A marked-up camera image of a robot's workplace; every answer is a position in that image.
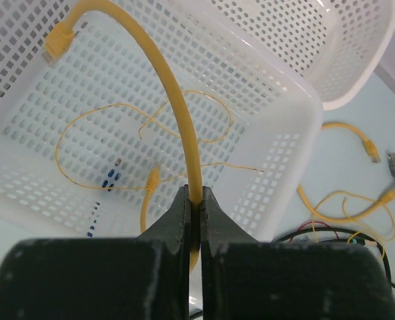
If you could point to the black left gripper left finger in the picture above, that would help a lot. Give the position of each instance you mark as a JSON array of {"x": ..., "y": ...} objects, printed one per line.
[{"x": 144, "y": 277}]

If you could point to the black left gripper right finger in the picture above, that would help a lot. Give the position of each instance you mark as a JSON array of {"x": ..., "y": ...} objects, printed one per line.
[{"x": 243, "y": 278}]

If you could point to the translucent basket front left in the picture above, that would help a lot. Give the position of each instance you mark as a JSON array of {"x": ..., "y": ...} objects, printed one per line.
[{"x": 79, "y": 135}]

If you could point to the white basket back left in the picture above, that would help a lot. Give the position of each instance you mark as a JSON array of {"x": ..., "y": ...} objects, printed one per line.
[{"x": 335, "y": 45}]

